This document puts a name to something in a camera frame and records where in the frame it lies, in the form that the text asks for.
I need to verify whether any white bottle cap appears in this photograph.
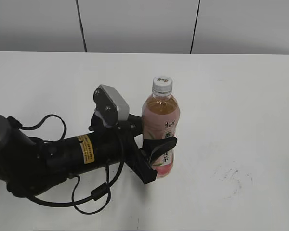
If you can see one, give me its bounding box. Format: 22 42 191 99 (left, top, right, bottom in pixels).
152 76 173 93

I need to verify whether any black cable with ferrite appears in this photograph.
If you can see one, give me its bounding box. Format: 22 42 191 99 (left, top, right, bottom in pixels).
19 114 126 215

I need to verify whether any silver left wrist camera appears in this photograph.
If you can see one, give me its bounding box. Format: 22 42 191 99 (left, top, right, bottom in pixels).
93 84 130 128

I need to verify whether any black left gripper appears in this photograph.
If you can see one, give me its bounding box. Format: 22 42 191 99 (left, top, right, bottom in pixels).
89 114 177 184

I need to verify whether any oolong tea bottle pink label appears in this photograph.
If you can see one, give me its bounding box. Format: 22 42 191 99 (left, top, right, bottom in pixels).
141 76 181 179

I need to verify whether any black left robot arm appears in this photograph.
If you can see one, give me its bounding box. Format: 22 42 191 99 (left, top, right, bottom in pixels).
0 115 177 197

